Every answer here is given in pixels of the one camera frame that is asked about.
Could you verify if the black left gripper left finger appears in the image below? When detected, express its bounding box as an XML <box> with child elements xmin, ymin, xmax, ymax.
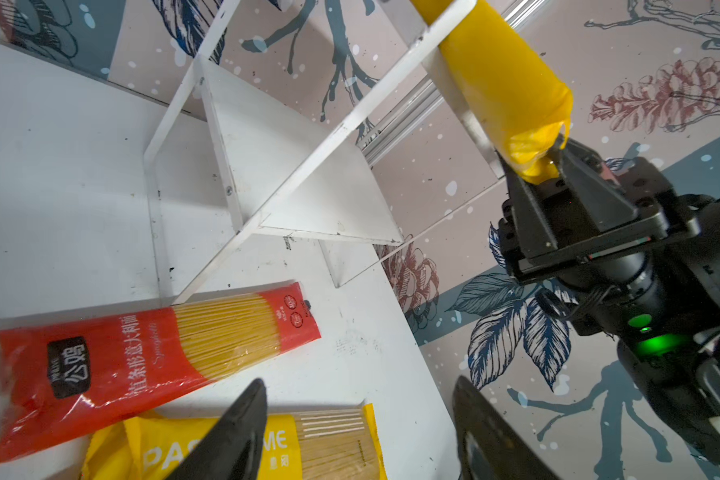
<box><xmin>167</xmin><ymin>378</ymin><xmax>267</xmax><ymax>480</ymax></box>

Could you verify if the red spaghetti pack rear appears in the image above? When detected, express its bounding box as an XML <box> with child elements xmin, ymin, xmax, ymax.
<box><xmin>0</xmin><ymin>282</ymin><xmax>321</xmax><ymax>463</ymax></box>

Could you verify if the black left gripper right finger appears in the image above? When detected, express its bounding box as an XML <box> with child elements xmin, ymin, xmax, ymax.
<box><xmin>452</xmin><ymin>376</ymin><xmax>559</xmax><ymax>480</ymax></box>

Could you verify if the yellow spaghetti pack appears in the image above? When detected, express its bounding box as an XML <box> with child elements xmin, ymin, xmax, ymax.
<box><xmin>439</xmin><ymin>1</ymin><xmax>574</xmax><ymax>185</ymax></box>
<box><xmin>80</xmin><ymin>405</ymin><xmax>387</xmax><ymax>479</ymax></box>

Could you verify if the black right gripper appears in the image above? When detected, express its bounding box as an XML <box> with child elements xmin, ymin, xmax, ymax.
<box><xmin>498</xmin><ymin>136</ymin><xmax>701</xmax><ymax>284</ymax></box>

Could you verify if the white two-tier shelf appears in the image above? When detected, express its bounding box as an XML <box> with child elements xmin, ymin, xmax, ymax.
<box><xmin>143</xmin><ymin>1</ymin><xmax>502</xmax><ymax>305</ymax></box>

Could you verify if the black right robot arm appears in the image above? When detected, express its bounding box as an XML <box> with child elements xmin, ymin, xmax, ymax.
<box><xmin>498</xmin><ymin>140</ymin><xmax>720</xmax><ymax>466</ymax></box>

